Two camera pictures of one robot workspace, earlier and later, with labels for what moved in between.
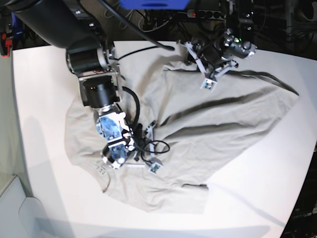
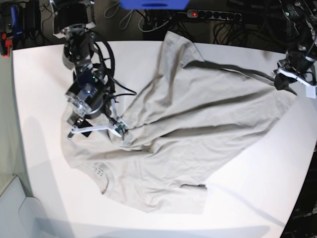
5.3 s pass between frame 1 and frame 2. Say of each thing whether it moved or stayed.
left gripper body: moved
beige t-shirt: moved
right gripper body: moved
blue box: stayed
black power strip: stayed
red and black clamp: stayed
